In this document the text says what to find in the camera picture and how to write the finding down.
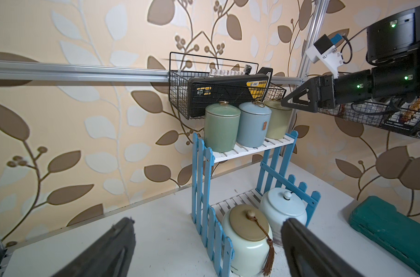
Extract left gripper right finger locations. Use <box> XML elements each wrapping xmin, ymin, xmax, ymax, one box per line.
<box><xmin>281</xmin><ymin>218</ymin><xmax>362</xmax><ymax>277</ymax></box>

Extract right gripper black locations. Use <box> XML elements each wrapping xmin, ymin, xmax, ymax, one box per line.
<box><xmin>281</xmin><ymin>75</ymin><xmax>337</xmax><ymax>113</ymax></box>

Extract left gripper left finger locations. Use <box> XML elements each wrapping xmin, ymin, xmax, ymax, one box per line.
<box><xmin>54</xmin><ymin>217</ymin><xmax>136</xmax><ymax>277</ymax></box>

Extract yellow-green tea canister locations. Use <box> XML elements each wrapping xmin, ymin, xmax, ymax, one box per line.
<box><xmin>264</xmin><ymin>100</ymin><xmax>292</xmax><ymax>140</ymax></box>

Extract blue tea canister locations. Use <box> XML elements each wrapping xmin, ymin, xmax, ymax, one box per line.
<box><xmin>237</xmin><ymin>101</ymin><xmax>272</xmax><ymax>148</ymax></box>

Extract green tea canister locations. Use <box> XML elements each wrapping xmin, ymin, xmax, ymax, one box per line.
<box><xmin>204</xmin><ymin>101</ymin><xmax>241</xmax><ymax>152</ymax></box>

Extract blue white wooden shelf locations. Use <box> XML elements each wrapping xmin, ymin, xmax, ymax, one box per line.
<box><xmin>191</xmin><ymin>130</ymin><xmax>321</xmax><ymax>277</ymax></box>

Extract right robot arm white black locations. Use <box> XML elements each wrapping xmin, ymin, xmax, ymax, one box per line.
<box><xmin>281</xmin><ymin>6</ymin><xmax>420</xmax><ymax>113</ymax></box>

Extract pale blue round jar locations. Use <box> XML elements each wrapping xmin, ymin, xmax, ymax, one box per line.
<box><xmin>259</xmin><ymin>188</ymin><xmax>308</xmax><ymax>246</ymax></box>

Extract cream jar with tassel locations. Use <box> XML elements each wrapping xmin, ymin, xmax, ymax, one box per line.
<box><xmin>222</xmin><ymin>204</ymin><xmax>275</xmax><ymax>277</ymax></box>

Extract green plastic tool case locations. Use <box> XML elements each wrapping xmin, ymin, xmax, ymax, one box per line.
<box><xmin>348</xmin><ymin>196</ymin><xmax>420</xmax><ymax>275</ymax></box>

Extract drill bit set box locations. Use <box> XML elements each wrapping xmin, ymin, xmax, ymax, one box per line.
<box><xmin>382</xmin><ymin>96</ymin><xmax>420</xmax><ymax>138</ymax></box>

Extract black yellow tool case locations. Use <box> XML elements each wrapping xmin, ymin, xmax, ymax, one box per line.
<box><xmin>187</xmin><ymin>67</ymin><xmax>273</xmax><ymax>118</ymax></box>

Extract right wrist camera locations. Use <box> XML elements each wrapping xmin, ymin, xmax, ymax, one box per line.
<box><xmin>305</xmin><ymin>35</ymin><xmax>345</xmax><ymax>79</ymax></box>

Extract right wire basket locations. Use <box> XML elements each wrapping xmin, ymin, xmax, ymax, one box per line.
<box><xmin>318</xmin><ymin>98</ymin><xmax>420</xmax><ymax>139</ymax></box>

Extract wire basket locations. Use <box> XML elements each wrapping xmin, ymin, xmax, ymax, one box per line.
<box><xmin>168</xmin><ymin>52</ymin><xmax>287</xmax><ymax>120</ymax></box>
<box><xmin>318</xmin><ymin>98</ymin><xmax>420</xmax><ymax>139</ymax></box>

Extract back wire basket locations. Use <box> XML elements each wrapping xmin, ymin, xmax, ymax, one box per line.
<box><xmin>168</xmin><ymin>52</ymin><xmax>287</xmax><ymax>120</ymax></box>

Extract aluminium frame rail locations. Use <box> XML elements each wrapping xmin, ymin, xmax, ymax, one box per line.
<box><xmin>0</xmin><ymin>1</ymin><xmax>330</xmax><ymax>85</ymax></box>

